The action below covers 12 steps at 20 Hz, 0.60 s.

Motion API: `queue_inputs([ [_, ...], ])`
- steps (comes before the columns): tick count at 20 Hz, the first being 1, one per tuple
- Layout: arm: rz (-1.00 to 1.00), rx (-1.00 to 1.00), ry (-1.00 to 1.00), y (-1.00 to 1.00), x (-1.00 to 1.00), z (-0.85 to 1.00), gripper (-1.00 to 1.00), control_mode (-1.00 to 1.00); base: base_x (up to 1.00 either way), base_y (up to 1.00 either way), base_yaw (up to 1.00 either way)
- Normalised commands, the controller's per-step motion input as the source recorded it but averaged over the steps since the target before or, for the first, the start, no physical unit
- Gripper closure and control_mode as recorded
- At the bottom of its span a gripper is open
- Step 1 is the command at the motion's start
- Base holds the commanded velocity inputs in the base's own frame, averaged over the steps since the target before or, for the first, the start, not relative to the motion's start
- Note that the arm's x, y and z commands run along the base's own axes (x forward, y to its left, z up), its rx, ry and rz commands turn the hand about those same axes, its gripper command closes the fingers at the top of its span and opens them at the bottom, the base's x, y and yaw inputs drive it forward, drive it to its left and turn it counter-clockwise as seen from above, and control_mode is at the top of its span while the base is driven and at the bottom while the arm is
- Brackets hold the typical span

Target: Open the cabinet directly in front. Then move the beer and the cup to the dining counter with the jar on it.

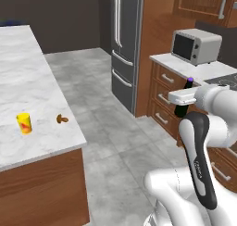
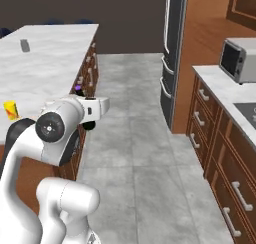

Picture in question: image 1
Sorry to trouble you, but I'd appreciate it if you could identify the black hob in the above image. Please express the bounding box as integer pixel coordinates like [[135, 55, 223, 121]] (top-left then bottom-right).
[[204, 72, 237, 92]]

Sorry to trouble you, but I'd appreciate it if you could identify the silver wall cabinet handle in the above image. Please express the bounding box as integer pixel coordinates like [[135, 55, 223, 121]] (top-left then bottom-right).
[[218, 0, 232, 20]]

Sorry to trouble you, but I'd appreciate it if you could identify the silver drawer handle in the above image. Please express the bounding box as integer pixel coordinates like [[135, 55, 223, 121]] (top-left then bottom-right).
[[160, 73, 176, 84], [155, 111, 169, 126], [210, 161, 232, 182], [157, 93, 170, 105]]

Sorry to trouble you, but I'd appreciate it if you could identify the yellow jar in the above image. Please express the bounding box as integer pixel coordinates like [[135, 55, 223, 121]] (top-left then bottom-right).
[[16, 112, 33, 135]]

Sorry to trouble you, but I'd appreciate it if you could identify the brown mushroom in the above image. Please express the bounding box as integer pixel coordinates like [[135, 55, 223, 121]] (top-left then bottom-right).
[[56, 113, 69, 125]]

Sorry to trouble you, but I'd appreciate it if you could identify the white toaster oven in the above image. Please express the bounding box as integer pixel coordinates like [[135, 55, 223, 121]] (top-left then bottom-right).
[[170, 28, 223, 67]]

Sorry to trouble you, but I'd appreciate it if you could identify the wooden wall cabinet door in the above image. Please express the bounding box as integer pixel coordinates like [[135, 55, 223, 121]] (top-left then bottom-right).
[[172, 0, 237, 29]]

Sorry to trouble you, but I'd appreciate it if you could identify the dark grey fridge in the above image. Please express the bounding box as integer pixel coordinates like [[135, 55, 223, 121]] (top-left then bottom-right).
[[110, 0, 145, 116]]

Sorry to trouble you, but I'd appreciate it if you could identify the wooden island counter base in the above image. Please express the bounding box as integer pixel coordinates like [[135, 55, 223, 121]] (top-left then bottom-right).
[[0, 147, 91, 226]]

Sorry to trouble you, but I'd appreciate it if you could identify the tall wooden side panel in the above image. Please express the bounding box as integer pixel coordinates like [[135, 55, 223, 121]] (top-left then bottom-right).
[[134, 0, 196, 119]]

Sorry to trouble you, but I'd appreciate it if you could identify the black beer bottle purple cap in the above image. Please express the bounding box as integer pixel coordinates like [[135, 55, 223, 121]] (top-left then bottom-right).
[[173, 77, 194, 119]]

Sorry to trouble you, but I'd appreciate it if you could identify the wooden drawer cabinet run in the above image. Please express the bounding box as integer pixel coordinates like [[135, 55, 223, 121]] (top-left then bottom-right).
[[146, 61, 237, 203]]

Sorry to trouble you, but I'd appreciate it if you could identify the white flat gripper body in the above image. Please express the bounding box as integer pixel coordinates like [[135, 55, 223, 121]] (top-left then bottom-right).
[[168, 88, 198, 107]]

